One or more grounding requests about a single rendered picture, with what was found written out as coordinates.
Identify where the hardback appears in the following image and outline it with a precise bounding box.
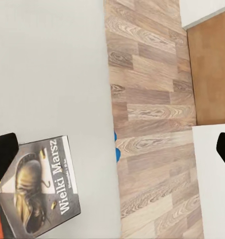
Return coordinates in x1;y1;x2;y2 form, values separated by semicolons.
0;135;81;239

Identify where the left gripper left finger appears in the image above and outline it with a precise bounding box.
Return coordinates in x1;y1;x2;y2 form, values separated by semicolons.
0;132;19;181

